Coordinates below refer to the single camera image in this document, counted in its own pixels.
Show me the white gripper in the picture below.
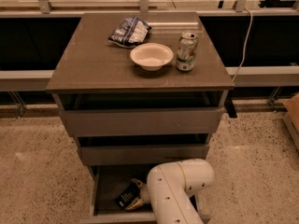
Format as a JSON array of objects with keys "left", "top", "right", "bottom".
[{"left": 125, "top": 178, "right": 150, "bottom": 211}]

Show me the black rxbar chocolate bar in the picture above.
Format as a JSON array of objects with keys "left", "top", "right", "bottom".
[{"left": 114, "top": 183, "right": 140, "bottom": 209}]

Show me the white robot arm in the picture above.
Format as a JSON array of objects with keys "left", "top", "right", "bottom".
[{"left": 124, "top": 159, "right": 215, "bottom": 224}]

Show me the bottom grey drawer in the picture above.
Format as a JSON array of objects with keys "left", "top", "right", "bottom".
[{"left": 81, "top": 164, "right": 208, "bottom": 224}]

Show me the grey drawer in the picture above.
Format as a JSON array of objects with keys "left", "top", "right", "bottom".
[
  {"left": 81, "top": 164, "right": 208, "bottom": 224},
  {"left": 78, "top": 144, "right": 209, "bottom": 165},
  {"left": 61, "top": 108, "right": 224, "bottom": 137}
]

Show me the middle grey drawer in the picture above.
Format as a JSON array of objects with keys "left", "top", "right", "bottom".
[{"left": 78, "top": 144, "right": 209, "bottom": 165}]

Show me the top grey drawer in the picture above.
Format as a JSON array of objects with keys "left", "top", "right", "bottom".
[{"left": 61, "top": 108, "right": 224, "bottom": 137}]

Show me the grey drawer cabinet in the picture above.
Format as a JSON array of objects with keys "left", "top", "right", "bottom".
[{"left": 47, "top": 12, "right": 234, "bottom": 224}]

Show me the white bowl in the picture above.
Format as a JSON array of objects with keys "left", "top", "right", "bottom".
[{"left": 130, "top": 43, "right": 173, "bottom": 71}]

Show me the green white soda can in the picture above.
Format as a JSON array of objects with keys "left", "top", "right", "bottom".
[{"left": 176, "top": 32, "right": 198, "bottom": 72}]

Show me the blue white chip bag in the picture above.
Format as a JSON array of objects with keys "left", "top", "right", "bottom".
[{"left": 108, "top": 16, "right": 151, "bottom": 48}]

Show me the wooden box at right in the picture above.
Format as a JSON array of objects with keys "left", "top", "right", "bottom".
[{"left": 283, "top": 93, "right": 299, "bottom": 150}]

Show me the white cable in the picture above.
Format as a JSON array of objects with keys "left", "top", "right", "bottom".
[{"left": 231, "top": 7, "right": 253, "bottom": 82}]

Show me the metal railing frame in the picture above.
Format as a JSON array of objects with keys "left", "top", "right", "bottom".
[{"left": 0, "top": 0, "right": 299, "bottom": 93}]

